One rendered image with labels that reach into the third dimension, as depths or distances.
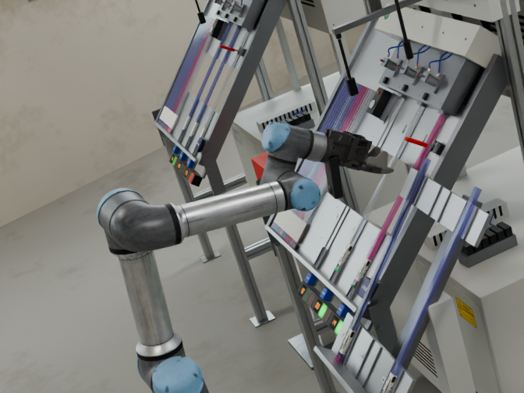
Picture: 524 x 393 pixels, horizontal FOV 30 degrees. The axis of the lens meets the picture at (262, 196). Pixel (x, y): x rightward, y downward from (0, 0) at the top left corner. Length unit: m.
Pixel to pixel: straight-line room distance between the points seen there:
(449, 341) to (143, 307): 0.73
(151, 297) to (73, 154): 3.77
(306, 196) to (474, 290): 0.58
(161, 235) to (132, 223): 0.07
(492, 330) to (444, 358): 0.43
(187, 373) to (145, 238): 0.36
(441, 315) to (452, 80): 0.58
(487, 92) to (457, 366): 0.65
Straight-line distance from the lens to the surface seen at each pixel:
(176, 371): 2.36
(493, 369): 2.72
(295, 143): 2.40
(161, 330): 2.42
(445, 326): 2.20
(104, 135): 6.15
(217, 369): 3.79
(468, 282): 2.66
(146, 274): 2.35
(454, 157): 2.40
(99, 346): 4.27
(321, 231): 2.75
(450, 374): 2.27
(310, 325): 3.22
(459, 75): 2.41
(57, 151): 6.06
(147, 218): 2.18
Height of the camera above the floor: 1.98
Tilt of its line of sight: 23 degrees down
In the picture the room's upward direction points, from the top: 18 degrees counter-clockwise
